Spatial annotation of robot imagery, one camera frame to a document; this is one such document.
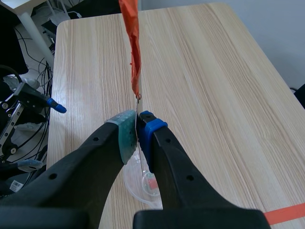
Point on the white desk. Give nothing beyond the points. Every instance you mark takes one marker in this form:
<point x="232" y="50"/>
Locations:
<point x="32" y="28"/>

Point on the dark blue chair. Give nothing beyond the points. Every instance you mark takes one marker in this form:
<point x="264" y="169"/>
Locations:
<point x="301" y="94"/>

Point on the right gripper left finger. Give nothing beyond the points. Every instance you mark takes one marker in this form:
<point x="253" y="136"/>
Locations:
<point x="78" y="181"/>

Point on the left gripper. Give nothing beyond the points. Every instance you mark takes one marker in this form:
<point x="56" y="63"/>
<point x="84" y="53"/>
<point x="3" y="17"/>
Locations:
<point x="9" y="124"/>

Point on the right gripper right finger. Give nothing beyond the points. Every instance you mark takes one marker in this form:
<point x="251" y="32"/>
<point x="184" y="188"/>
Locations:
<point x="181" y="195"/>

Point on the clear plastic beaker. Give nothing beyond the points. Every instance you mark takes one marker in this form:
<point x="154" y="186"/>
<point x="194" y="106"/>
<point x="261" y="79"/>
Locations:
<point x="134" y="183"/>

